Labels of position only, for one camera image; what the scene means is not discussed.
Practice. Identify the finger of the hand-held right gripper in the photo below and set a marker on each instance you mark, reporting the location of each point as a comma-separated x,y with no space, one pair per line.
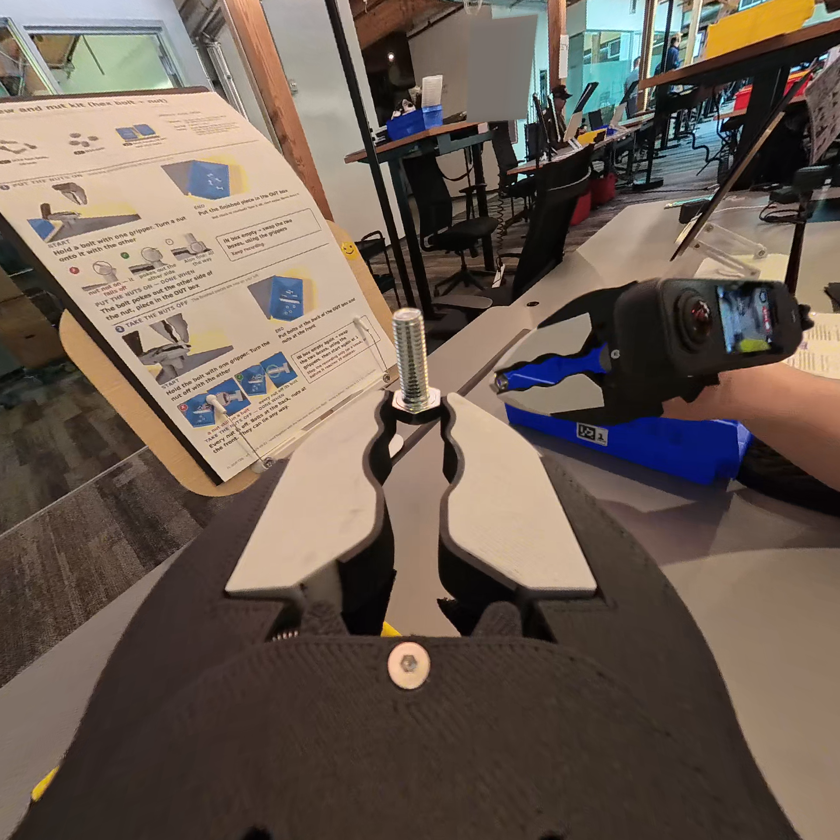
564,397
558,341

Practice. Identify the white instruction sheet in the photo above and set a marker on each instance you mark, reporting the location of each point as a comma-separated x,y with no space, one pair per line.
164,262

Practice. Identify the blue storage crate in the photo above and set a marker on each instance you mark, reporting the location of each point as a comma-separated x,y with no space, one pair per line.
413,124

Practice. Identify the black office chair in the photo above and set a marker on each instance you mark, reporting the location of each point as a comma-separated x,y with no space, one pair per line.
551,197
459,229

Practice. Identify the tall wooden desk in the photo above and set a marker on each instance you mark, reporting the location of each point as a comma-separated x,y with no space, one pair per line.
771,118

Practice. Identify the blue plastic bin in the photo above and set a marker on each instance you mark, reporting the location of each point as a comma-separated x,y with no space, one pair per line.
656,446

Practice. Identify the wooden standing desk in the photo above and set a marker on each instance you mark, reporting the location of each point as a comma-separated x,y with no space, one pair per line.
420,134

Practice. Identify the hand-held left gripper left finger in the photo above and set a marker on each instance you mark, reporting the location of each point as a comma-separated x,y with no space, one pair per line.
308,518

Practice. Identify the yellow smiley sticker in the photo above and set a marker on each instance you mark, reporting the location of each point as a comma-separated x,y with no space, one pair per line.
350,250

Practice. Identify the black tripod stand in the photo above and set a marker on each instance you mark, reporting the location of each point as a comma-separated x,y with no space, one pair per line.
797,229

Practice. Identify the black rolling cart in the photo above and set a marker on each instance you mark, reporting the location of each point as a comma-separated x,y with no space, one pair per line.
374,253

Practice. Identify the tilted black tablet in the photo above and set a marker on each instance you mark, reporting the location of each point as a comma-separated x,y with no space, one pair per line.
728,187

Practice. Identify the wooden post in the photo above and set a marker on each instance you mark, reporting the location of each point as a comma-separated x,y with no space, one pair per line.
556,39
269,98

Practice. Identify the silver hex bolt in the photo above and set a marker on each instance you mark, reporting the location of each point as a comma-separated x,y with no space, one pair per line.
412,354

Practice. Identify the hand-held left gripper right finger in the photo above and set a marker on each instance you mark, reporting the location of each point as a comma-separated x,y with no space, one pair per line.
512,518

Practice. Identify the person's right forearm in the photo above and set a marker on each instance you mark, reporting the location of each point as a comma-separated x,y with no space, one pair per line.
787,420

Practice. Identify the black metal pole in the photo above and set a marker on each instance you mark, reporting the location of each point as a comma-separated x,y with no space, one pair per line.
361,98

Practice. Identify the red bin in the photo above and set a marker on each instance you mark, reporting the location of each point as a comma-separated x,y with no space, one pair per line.
590,197

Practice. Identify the wooden document board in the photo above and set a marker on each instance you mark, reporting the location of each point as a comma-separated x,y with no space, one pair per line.
118,407

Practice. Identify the yellow plastic bin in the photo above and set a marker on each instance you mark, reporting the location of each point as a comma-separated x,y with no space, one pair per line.
46,784

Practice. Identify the printed reference sheet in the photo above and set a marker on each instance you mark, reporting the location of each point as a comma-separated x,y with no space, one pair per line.
817,348

